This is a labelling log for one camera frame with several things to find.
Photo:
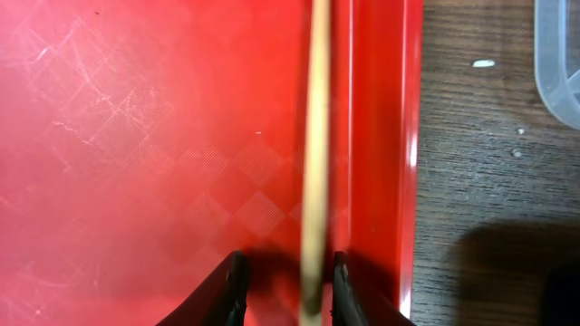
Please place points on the red plastic serving tray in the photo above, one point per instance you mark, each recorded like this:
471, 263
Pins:
144, 141

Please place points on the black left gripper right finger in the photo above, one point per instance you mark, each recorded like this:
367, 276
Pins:
361, 294

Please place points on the wooden chopstick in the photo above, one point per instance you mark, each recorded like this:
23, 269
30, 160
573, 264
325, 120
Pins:
316, 156

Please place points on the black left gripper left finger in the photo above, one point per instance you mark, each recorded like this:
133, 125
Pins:
220, 300

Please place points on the clear plastic waste bin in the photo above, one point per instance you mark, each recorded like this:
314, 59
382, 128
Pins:
556, 57

